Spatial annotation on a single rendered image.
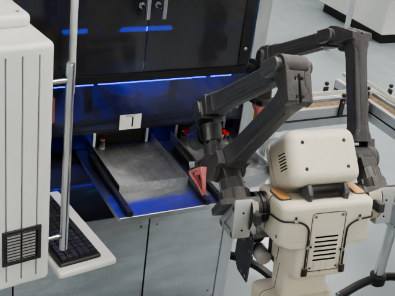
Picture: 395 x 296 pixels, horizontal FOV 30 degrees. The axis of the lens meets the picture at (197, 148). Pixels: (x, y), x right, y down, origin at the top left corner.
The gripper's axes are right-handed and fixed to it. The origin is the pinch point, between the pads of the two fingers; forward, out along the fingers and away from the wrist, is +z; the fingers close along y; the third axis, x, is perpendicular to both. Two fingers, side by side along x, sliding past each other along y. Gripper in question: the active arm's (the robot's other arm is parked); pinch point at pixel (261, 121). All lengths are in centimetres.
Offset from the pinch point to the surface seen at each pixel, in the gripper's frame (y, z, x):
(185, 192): -4.8, 21.7, 31.8
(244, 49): 20.5, -21.8, -2.9
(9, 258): -29, 21, 99
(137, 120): 23.7, 3.6, 38.9
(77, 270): -25, 32, 77
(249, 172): -0.4, 19.6, 3.4
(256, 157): 8.8, 18.3, -4.9
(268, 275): 40, 95, -38
